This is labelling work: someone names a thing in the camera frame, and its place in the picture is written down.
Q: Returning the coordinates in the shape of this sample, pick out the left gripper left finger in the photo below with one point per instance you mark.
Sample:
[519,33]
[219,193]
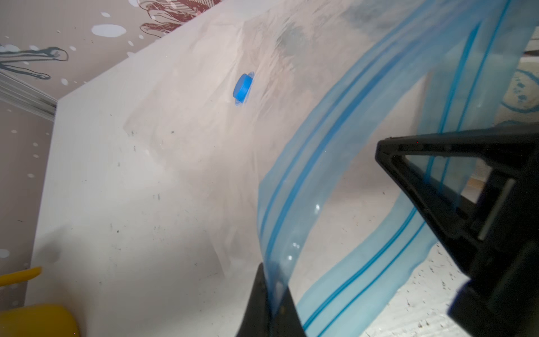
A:
[257,317]

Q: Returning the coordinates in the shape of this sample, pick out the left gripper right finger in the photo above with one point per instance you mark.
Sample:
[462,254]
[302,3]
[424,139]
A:
[286,322]

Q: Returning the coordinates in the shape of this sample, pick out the clear vacuum bag blue zipper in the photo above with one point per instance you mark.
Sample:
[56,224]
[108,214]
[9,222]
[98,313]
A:
[265,119]

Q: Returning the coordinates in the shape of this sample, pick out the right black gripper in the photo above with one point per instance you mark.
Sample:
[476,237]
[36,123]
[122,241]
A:
[496,237]

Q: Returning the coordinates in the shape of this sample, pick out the yellow pot black lid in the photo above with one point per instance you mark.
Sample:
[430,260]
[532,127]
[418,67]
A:
[39,320]

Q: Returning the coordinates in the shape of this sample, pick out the cream towel blue bunny print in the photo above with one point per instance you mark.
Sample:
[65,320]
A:
[520,103]

